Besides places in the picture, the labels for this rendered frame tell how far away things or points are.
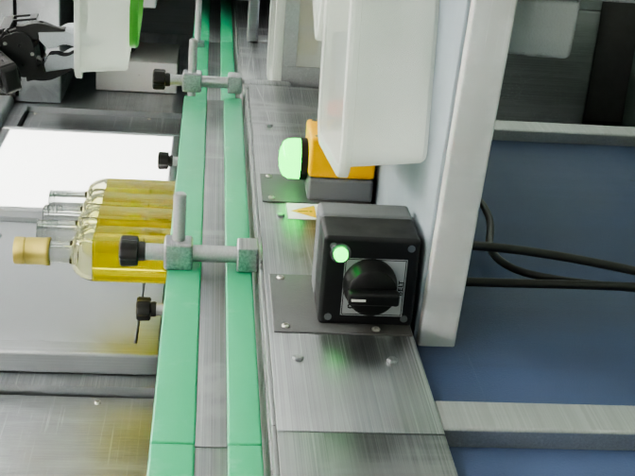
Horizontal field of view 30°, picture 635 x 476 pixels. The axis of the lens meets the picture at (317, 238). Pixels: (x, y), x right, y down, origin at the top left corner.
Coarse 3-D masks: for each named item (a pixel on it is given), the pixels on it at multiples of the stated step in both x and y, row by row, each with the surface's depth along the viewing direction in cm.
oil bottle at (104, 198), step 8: (104, 192) 158; (112, 192) 158; (88, 200) 156; (96, 200) 155; (104, 200) 155; (112, 200) 156; (120, 200) 156; (128, 200) 156; (136, 200) 156; (144, 200) 156; (152, 200) 157; (160, 200) 157; (168, 200) 157; (80, 208) 156; (88, 208) 154; (168, 208) 155
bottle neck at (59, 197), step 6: (54, 192) 161; (60, 192) 161; (66, 192) 162; (72, 192) 162; (78, 192) 162; (84, 192) 162; (48, 198) 161; (54, 198) 161; (60, 198) 161; (66, 198) 161; (72, 198) 161; (78, 198) 161; (48, 204) 161; (54, 204) 161; (60, 204) 161; (66, 204) 161; (72, 204) 161; (78, 204) 161
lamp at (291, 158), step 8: (288, 144) 125; (296, 144) 125; (304, 144) 125; (280, 152) 126; (288, 152) 125; (296, 152) 125; (304, 152) 125; (280, 160) 126; (288, 160) 125; (296, 160) 125; (304, 160) 125; (280, 168) 126; (288, 168) 125; (296, 168) 125; (304, 168) 125; (288, 176) 126; (296, 176) 126; (304, 176) 126
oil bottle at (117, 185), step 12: (96, 180) 163; (108, 180) 163; (120, 180) 163; (132, 180) 163; (144, 180) 164; (156, 180) 164; (168, 180) 164; (96, 192) 160; (120, 192) 160; (132, 192) 160; (144, 192) 160; (156, 192) 160; (168, 192) 160
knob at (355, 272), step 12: (360, 264) 96; (372, 264) 96; (384, 264) 96; (348, 276) 96; (360, 276) 95; (372, 276) 95; (384, 276) 95; (348, 288) 95; (360, 288) 95; (372, 288) 95; (384, 288) 96; (396, 288) 96; (348, 300) 95; (360, 300) 94; (372, 300) 94; (384, 300) 95; (396, 300) 95; (360, 312) 96; (372, 312) 96; (384, 312) 97
